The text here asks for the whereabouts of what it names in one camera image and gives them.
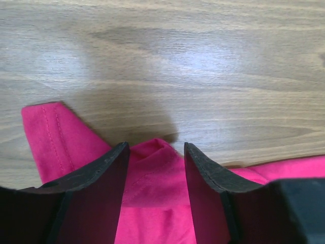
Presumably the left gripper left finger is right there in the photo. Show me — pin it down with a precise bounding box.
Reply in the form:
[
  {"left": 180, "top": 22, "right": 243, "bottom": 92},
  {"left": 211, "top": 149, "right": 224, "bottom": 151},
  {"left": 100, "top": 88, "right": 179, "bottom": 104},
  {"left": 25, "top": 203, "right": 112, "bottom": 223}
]
[{"left": 1, "top": 142, "right": 130, "bottom": 243}]

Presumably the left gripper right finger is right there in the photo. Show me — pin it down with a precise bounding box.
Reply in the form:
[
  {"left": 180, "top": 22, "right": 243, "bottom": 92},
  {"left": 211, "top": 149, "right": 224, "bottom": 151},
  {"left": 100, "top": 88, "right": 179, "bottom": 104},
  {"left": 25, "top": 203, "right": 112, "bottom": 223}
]
[{"left": 184, "top": 143, "right": 324, "bottom": 243}]

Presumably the pink t shirt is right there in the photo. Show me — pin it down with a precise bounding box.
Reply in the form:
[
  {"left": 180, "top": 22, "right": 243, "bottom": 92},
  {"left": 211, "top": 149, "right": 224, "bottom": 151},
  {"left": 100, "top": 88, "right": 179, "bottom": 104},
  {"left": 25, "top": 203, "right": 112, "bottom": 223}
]
[{"left": 21, "top": 103, "right": 324, "bottom": 243}]

